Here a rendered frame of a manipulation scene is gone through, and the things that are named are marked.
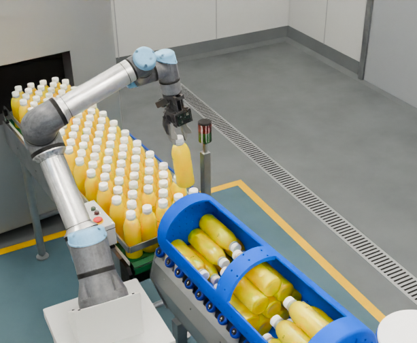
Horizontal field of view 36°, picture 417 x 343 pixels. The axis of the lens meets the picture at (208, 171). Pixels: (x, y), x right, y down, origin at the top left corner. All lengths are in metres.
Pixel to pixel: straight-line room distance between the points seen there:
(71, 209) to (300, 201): 2.76
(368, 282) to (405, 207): 0.90
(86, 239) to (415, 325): 1.11
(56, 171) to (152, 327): 0.58
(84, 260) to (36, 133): 0.43
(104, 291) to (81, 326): 0.11
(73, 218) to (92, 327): 0.37
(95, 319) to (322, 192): 3.09
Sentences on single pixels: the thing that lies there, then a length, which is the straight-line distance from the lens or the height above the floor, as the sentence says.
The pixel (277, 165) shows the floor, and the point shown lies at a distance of 5.03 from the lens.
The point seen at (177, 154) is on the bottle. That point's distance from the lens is 2.40.
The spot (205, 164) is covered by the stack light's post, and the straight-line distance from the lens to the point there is 2.98.
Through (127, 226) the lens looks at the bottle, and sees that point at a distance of 2.57.
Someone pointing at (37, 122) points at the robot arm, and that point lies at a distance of 2.02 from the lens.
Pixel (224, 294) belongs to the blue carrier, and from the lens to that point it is 2.13.
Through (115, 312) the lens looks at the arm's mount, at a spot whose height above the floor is 1.26.
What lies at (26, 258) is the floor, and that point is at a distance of 4.25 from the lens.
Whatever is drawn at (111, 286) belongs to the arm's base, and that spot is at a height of 1.31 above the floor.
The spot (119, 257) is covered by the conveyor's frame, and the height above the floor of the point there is 0.90.
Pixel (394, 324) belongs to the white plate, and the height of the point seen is 1.04.
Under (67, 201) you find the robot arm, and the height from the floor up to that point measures 1.43.
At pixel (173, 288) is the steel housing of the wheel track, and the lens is 2.53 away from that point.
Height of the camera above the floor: 2.57
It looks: 31 degrees down
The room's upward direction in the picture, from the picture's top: 1 degrees counter-clockwise
